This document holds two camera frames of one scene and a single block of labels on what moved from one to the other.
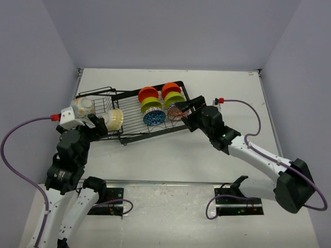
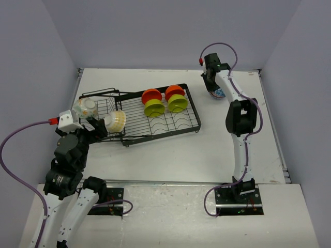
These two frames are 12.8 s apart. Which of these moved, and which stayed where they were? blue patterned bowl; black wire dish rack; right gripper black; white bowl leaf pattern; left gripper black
Moved: right gripper black; blue patterned bowl
Stayed: left gripper black; white bowl leaf pattern; black wire dish rack
